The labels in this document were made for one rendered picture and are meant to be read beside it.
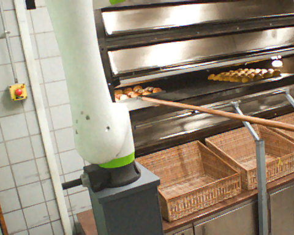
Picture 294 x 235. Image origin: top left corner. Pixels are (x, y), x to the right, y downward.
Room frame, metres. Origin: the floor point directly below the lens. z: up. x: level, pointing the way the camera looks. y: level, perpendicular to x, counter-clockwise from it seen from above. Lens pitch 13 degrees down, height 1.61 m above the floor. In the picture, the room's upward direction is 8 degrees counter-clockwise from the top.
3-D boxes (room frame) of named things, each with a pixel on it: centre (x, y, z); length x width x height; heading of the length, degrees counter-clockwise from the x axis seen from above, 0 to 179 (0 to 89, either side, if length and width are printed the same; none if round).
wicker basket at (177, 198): (1.96, -0.22, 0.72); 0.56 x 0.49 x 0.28; 113
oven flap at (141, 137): (2.42, -0.66, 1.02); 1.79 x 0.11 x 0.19; 112
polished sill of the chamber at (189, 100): (2.44, -0.65, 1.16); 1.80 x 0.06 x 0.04; 112
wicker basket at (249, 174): (2.18, -0.78, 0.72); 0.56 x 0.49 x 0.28; 113
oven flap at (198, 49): (2.42, -0.66, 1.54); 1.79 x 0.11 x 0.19; 112
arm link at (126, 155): (0.95, 0.11, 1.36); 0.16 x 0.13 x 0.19; 174
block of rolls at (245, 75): (3.05, -1.03, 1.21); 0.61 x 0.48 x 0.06; 22
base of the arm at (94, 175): (0.94, 0.16, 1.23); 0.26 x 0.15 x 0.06; 113
